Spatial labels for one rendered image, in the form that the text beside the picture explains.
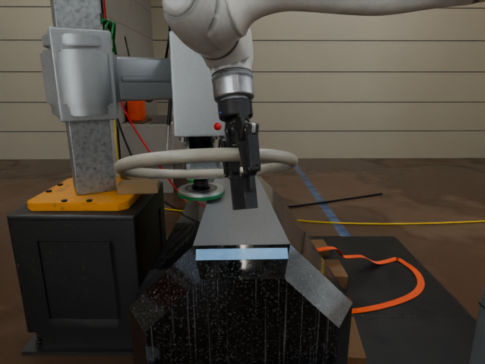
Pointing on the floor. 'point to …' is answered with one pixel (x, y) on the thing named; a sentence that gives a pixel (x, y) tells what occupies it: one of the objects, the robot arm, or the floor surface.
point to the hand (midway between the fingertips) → (243, 193)
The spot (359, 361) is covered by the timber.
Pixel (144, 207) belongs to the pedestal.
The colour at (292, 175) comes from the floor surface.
